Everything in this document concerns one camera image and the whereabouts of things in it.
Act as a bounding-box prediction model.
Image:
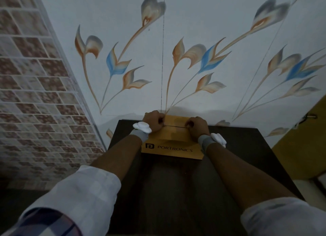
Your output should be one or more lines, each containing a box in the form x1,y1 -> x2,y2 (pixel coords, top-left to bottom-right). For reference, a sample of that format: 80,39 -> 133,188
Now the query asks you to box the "metal door latch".
293,113 -> 318,129

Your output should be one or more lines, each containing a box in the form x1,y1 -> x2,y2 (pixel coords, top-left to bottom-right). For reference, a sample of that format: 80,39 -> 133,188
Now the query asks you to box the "person's right hand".
184,116 -> 210,142

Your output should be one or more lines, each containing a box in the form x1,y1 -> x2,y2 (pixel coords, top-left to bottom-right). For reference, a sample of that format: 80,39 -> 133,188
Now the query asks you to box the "person's left hand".
143,110 -> 166,135

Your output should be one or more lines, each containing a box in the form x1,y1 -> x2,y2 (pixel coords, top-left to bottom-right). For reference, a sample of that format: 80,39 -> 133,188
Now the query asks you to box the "orange cardboard box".
141,114 -> 206,161

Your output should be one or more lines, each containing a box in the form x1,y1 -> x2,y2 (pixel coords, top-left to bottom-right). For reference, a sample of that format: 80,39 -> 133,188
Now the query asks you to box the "person's left forearm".
90,135 -> 143,183

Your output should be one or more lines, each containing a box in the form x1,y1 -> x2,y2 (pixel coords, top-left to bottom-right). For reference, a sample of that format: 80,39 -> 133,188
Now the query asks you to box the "person's right forearm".
204,143 -> 305,211

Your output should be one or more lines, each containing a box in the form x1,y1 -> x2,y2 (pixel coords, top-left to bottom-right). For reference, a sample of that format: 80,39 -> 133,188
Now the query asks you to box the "yellow door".
271,95 -> 326,181

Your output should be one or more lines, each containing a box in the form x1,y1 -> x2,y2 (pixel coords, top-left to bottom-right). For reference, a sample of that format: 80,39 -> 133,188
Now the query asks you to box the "white shirt sleeve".
0,165 -> 122,236
240,197 -> 326,236

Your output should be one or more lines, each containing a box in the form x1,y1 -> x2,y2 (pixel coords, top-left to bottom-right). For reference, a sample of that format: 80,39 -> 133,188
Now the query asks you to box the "white tracker on grey wristband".
129,121 -> 152,144
198,133 -> 227,153

